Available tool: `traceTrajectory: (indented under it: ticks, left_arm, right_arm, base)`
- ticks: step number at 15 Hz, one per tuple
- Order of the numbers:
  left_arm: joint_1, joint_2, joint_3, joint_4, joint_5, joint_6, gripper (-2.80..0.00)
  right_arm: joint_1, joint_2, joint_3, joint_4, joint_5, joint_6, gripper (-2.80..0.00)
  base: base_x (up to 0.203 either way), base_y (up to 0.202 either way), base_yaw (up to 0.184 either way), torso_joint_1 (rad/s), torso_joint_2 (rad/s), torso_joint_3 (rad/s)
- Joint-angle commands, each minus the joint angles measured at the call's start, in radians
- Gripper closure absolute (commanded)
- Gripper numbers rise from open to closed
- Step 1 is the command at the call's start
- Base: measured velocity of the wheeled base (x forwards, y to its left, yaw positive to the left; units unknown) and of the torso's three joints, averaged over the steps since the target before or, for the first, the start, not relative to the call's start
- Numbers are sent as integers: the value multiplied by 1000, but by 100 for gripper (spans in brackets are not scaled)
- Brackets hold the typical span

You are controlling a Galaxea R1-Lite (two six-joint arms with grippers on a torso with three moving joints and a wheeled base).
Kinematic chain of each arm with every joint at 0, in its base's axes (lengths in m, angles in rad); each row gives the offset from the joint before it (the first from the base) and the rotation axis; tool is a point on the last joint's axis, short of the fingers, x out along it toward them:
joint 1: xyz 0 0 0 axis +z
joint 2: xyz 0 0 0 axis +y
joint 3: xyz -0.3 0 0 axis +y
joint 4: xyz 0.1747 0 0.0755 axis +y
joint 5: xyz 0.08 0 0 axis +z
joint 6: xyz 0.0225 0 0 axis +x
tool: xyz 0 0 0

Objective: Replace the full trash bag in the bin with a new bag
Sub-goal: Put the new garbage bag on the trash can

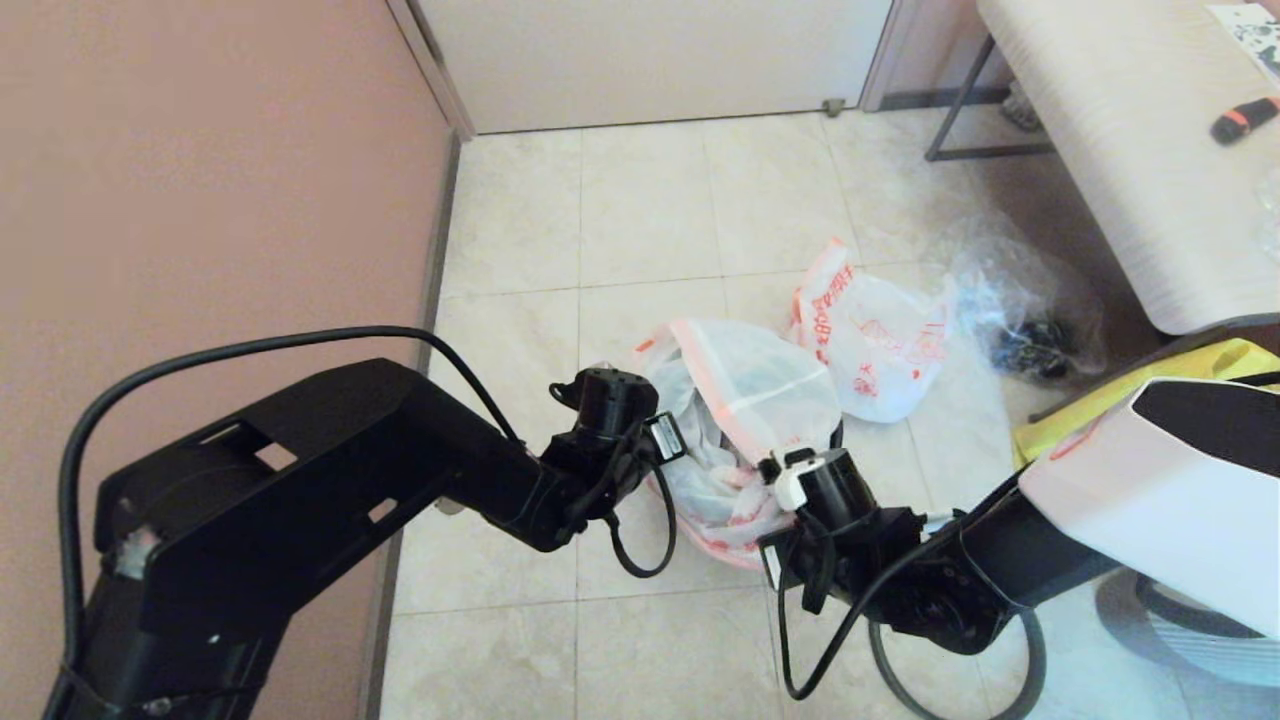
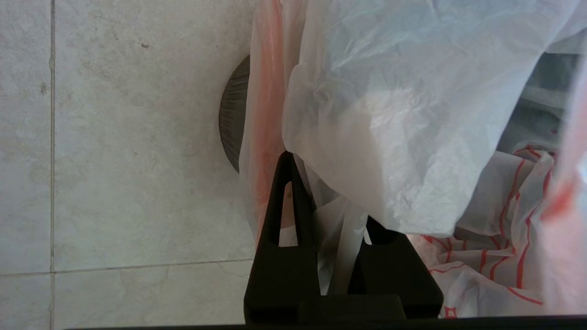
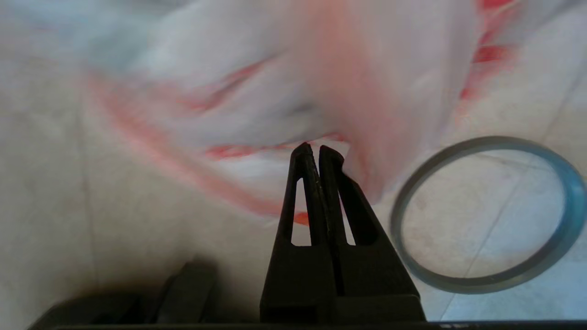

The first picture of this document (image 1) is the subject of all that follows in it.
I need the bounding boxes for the new white orange-print bag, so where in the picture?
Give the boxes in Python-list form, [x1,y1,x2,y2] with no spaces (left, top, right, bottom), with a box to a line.
[632,318,846,571]

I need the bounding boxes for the grey bin rim ring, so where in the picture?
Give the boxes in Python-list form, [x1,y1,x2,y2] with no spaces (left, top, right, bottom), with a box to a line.
[868,600,1048,720]

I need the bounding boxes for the used white red-drawstring trash bag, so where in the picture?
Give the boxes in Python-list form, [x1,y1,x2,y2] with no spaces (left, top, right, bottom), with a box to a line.
[790,240,956,423]

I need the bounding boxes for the yellow fabric tote bag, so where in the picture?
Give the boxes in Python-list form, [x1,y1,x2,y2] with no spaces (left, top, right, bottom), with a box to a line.
[1012,338,1280,471]

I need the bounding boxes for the clear plastic bag dark contents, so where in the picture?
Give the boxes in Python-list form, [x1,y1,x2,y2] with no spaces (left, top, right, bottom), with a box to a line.
[945,215,1106,381]

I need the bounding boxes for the grey ribbed round object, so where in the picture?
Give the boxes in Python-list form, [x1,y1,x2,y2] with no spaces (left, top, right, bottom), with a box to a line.
[1095,570,1280,691]

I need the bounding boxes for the white door panel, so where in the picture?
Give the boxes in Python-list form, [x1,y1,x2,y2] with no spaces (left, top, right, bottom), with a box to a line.
[415,0,896,136]

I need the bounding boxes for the crumpled clear plastic wrap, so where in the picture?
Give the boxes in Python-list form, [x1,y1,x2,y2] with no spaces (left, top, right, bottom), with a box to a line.
[1255,165,1280,263]

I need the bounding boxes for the black orange marker pen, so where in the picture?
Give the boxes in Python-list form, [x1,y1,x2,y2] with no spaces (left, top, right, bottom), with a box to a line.
[1208,98,1280,149]

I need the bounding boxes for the black-white printed paper sheet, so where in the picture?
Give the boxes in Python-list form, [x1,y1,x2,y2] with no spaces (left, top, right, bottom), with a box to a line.
[1205,5,1280,91]

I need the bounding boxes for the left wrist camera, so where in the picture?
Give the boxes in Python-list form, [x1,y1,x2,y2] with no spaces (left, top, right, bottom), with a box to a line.
[548,368,661,443]

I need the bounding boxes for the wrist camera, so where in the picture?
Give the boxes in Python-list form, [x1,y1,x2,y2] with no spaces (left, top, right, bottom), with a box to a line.
[758,447,881,533]
[548,368,661,443]

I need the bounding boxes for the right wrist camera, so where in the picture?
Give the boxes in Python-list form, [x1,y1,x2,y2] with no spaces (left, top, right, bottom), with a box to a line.
[758,447,881,533]

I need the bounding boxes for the black cable with plug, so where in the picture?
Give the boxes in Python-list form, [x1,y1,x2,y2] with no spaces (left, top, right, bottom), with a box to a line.
[605,460,679,580]

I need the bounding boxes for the long black left arm cable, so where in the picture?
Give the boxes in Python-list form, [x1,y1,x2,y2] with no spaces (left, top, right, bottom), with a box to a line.
[58,325,526,691]

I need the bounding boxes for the black right arm loop cable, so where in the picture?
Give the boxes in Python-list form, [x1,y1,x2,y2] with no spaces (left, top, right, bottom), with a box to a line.
[1130,575,1273,643]

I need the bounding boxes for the grey door frame strip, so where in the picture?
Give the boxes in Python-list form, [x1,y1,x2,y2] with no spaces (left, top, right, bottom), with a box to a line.
[388,0,479,141]
[858,0,913,113]

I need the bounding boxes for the black metal table frame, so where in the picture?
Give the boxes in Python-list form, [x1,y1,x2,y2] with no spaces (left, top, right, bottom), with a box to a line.
[922,38,1051,163]

